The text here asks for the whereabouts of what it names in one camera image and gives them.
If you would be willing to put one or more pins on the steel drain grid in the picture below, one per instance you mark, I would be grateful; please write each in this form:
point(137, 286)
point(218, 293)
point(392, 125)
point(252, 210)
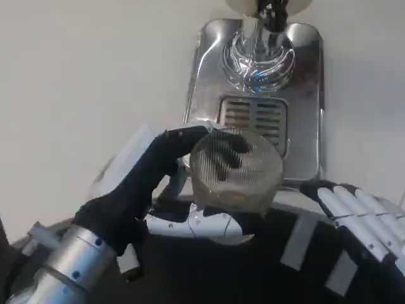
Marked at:
point(267, 114)

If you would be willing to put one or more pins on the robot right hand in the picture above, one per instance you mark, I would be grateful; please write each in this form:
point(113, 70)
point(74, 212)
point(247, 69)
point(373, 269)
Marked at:
point(364, 218)

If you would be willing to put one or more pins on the clear ribbed glass cup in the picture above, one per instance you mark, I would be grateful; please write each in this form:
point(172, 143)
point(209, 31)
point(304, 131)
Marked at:
point(240, 187)

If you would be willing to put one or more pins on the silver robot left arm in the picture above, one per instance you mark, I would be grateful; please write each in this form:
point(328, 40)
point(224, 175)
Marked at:
point(60, 269)

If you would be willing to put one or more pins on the black robot torso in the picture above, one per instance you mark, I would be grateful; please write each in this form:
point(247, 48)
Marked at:
point(215, 272)

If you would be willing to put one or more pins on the steel drip tray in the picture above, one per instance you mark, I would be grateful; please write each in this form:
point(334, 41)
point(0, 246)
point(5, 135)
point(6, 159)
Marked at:
point(303, 126)

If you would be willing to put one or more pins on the dispenser tap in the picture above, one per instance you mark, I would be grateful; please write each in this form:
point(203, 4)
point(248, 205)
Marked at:
point(273, 16)

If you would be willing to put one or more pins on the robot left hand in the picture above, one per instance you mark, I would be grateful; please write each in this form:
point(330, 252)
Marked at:
point(126, 196)

